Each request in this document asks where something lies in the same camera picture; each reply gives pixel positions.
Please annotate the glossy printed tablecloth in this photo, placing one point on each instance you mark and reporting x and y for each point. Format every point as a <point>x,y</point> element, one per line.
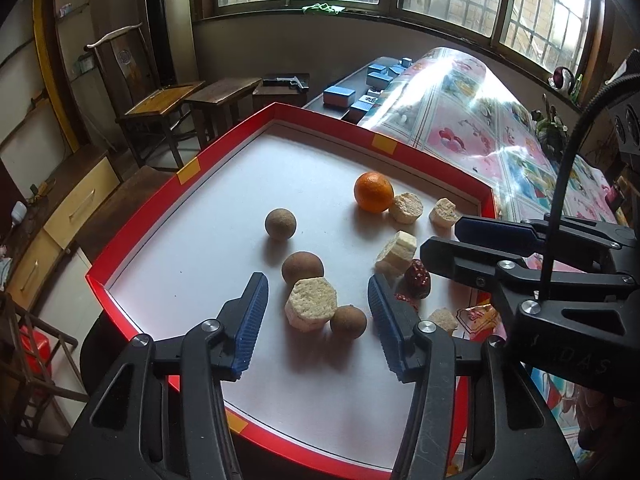
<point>475,125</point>

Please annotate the orange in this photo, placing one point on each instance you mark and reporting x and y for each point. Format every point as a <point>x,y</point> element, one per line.
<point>373,191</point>

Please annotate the red plastic stool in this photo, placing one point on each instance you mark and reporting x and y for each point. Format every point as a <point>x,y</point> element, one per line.
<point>35,355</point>

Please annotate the red-rimmed white tray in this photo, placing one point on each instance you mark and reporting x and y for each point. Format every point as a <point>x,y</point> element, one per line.
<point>200,240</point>

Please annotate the beige porous chunk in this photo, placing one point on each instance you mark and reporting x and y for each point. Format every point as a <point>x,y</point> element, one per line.
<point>444,211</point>
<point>442,319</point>
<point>396,252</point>
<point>310,305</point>
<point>406,206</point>

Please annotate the black toy gun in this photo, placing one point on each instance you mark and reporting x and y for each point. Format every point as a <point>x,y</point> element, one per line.
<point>287,81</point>

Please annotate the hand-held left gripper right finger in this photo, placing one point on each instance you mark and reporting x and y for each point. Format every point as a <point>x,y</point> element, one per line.
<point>390,330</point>

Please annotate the wooden low cabinet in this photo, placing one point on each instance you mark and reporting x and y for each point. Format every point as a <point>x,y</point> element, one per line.
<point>60,225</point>

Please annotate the white plug adapter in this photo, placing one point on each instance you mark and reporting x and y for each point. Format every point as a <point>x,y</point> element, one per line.
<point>17,211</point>

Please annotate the potted plant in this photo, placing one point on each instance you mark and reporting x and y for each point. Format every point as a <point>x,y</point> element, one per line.
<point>550,127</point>

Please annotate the group of blue tiles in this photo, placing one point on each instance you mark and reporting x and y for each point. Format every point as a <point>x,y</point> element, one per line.
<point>340,96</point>

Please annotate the red jujube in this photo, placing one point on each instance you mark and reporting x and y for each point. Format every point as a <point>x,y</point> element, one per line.
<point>417,280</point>

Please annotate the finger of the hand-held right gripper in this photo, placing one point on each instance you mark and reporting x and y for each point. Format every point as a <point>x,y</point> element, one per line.
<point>460,260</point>
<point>490,232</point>

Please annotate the round red white ornament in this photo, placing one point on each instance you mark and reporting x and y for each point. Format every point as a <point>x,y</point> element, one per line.
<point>562,78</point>

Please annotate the brown longan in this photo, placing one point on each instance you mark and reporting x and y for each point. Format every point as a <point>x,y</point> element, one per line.
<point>280,223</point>
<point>302,268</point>
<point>348,321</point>

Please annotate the black box device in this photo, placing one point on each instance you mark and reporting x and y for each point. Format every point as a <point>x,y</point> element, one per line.
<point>627,125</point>

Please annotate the yellow vertical board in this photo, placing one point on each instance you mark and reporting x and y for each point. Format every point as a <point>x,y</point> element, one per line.
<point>50,70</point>

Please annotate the wooden frame chair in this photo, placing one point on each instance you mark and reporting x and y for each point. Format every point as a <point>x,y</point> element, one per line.
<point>30,390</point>

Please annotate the green cloth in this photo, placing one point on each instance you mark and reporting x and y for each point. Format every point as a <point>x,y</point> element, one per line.
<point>322,8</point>

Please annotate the dark wooden stool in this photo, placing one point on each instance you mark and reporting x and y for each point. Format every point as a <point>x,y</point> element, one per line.
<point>220,95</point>
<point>277,97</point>

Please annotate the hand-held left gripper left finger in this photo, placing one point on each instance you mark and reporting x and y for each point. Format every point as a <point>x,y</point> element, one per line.
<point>247,330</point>

